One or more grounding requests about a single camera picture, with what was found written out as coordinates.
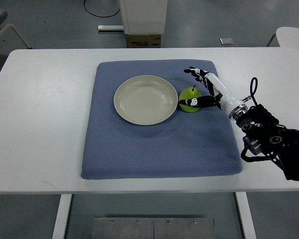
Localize green pear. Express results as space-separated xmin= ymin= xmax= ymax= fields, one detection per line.
xmin=179 ymin=85 xmax=203 ymax=113

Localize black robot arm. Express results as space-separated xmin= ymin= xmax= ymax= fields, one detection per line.
xmin=230 ymin=77 xmax=299 ymax=181

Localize beige round plate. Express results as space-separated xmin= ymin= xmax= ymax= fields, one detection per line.
xmin=114 ymin=75 xmax=178 ymax=125

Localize white round side table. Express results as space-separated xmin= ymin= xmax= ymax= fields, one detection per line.
xmin=276 ymin=27 xmax=299 ymax=47

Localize left white table leg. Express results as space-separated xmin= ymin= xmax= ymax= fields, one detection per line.
xmin=52 ymin=194 xmax=72 ymax=239

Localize grey floor socket cover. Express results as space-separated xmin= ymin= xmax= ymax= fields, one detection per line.
xmin=219 ymin=37 xmax=234 ymax=46

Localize white machine base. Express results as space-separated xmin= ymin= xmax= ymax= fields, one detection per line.
xmin=119 ymin=0 xmax=167 ymax=35

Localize white table leg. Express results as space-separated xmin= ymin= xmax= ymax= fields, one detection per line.
xmin=52 ymin=194 xmax=72 ymax=239
xmin=235 ymin=192 xmax=257 ymax=239

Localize aluminium rail on floor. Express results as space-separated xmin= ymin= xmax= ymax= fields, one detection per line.
xmin=97 ymin=25 xmax=124 ymax=32

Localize black floor cable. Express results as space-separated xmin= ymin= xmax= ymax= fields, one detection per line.
xmin=83 ymin=0 xmax=121 ymax=18

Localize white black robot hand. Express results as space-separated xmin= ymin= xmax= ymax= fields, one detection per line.
xmin=179 ymin=67 xmax=247 ymax=118

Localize right white table leg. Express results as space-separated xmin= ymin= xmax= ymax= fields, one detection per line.
xmin=235 ymin=192 xmax=257 ymax=239

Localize brown cardboard box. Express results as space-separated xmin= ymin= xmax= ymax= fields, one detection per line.
xmin=126 ymin=34 xmax=161 ymax=48

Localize blue textured mat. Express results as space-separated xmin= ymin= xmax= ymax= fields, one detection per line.
xmin=81 ymin=59 xmax=242 ymax=179

